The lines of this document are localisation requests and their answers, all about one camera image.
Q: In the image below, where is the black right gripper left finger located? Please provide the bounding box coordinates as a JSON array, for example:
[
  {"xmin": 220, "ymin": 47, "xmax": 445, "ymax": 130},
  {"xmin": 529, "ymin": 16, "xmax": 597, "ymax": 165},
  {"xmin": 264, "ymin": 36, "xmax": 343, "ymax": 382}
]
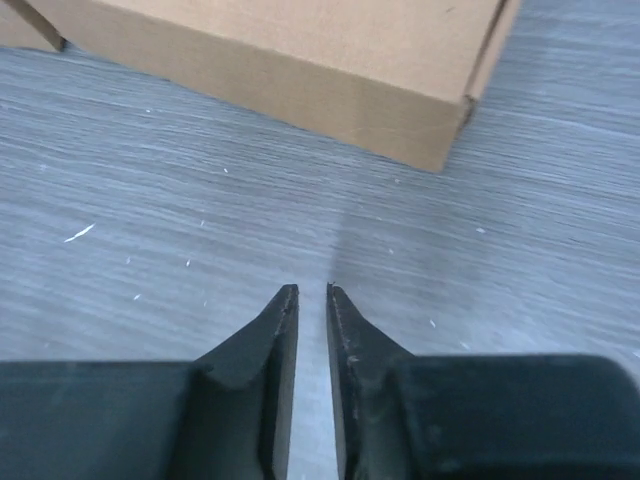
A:
[{"xmin": 1, "ymin": 284, "xmax": 299, "ymax": 479}]

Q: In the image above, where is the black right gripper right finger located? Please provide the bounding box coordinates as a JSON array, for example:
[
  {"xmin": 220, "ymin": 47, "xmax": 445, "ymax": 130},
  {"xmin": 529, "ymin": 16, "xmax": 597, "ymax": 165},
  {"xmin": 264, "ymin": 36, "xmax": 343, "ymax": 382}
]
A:
[{"xmin": 326, "ymin": 285, "xmax": 639, "ymax": 479}]

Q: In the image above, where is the brown cardboard box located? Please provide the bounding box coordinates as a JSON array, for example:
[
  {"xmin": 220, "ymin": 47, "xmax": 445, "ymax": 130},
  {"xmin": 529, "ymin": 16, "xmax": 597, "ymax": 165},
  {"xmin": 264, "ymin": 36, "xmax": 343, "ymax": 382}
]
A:
[{"xmin": 0, "ymin": 0, "xmax": 65, "ymax": 52}]

